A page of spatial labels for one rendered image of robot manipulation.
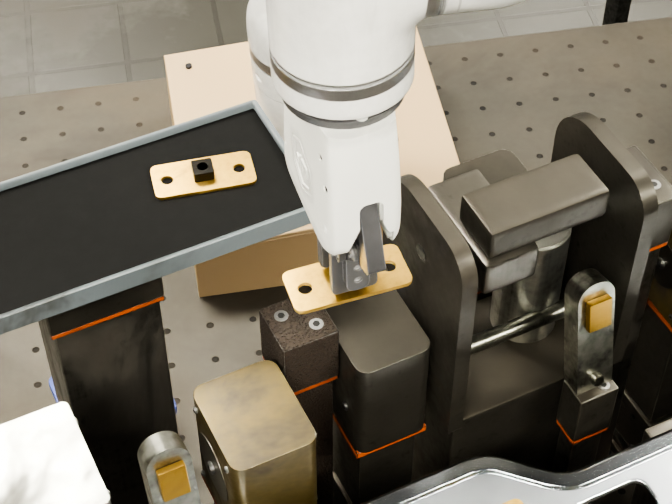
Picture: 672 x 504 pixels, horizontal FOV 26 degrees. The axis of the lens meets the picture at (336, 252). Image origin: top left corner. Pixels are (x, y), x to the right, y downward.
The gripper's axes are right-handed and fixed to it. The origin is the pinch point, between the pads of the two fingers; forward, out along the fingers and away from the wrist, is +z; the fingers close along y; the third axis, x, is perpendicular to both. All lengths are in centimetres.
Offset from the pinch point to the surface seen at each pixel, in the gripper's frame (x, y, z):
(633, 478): 22.2, 6.3, 29.5
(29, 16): -9, -195, 127
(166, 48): 17, -175, 128
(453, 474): 8.2, 1.5, 28.8
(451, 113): 37, -69, 59
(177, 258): -9.4, -14.4, 12.4
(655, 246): 32.2, -11.6, 23.5
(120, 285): -14.2, -13.7, 13.0
